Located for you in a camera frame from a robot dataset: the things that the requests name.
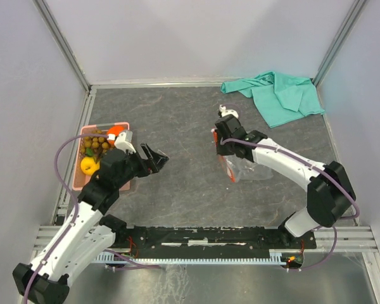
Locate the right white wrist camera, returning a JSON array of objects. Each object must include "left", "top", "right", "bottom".
[{"left": 218, "top": 104, "right": 239, "bottom": 118}]

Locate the teal cloth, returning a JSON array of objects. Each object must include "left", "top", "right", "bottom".
[{"left": 220, "top": 71, "right": 325, "bottom": 128}]

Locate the brown longan bunch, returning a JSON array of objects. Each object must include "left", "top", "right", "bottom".
[{"left": 79, "top": 129, "right": 114, "bottom": 161}]

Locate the clear zip top bag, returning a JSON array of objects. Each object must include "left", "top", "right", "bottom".
[{"left": 211, "top": 128, "right": 272, "bottom": 184}]

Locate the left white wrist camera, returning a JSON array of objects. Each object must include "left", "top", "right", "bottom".
[{"left": 107, "top": 130, "right": 136, "bottom": 154}]

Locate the orange toy fruit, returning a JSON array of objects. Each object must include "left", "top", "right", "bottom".
[{"left": 106, "top": 125, "right": 125, "bottom": 146}]

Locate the pink perforated basket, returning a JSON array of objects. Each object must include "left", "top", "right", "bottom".
[{"left": 72, "top": 122, "right": 130, "bottom": 191}]

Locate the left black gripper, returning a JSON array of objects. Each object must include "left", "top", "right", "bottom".
[{"left": 115, "top": 142, "right": 168, "bottom": 188}]

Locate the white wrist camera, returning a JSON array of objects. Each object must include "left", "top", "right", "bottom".
[
  {"left": 107, "top": 130, "right": 136, "bottom": 154},
  {"left": 218, "top": 104, "right": 239, "bottom": 118}
]

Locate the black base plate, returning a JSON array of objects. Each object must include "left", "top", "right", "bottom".
[{"left": 111, "top": 226, "right": 317, "bottom": 260}]

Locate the yellow toy fruit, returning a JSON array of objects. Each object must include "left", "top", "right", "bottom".
[{"left": 80, "top": 156, "right": 100, "bottom": 176}]

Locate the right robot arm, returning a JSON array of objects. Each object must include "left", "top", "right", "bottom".
[{"left": 213, "top": 113, "right": 360, "bottom": 248}]

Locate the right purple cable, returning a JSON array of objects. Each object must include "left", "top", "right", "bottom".
[{"left": 220, "top": 104, "right": 362, "bottom": 272}]

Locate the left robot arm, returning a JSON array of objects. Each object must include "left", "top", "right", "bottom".
[{"left": 13, "top": 144, "right": 168, "bottom": 303}]

